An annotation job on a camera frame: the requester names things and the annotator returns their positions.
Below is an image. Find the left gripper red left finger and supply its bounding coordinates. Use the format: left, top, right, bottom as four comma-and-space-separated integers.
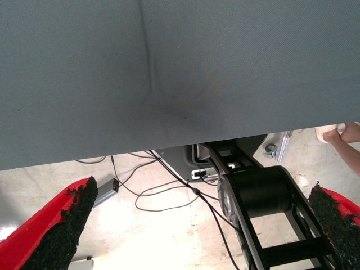
0, 176, 99, 270

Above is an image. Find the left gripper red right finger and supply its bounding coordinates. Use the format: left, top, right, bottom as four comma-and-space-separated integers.
308, 181, 360, 270

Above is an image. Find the white box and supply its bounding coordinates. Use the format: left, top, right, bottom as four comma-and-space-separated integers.
67, 255, 95, 270

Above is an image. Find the grey power adapter box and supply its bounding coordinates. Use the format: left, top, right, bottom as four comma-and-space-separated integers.
94, 177, 120, 208

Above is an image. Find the grey caster wheel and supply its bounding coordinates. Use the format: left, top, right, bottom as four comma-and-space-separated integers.
264, 143, 279, 160

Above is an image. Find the white connector panel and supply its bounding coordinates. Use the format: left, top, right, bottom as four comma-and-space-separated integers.
191, 168, 219, 182

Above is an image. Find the grey base housing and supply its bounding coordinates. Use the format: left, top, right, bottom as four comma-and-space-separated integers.
161, 134, 268, 183

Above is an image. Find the dark grey table cloth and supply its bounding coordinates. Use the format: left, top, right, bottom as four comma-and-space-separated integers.
0, 0, 360, 172

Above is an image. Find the black metal frame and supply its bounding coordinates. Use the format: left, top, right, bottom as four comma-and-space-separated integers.
202, 139, 343, 270

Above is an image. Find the thin black adapter cable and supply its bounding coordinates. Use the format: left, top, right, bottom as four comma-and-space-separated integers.
110, 154, 119, 182

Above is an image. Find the thin black looped cable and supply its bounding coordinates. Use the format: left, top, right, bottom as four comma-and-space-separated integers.
134, 179, 223, 212

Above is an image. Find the thick black floor cable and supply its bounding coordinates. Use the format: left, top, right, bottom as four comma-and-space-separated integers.
145, 150, 242, 270

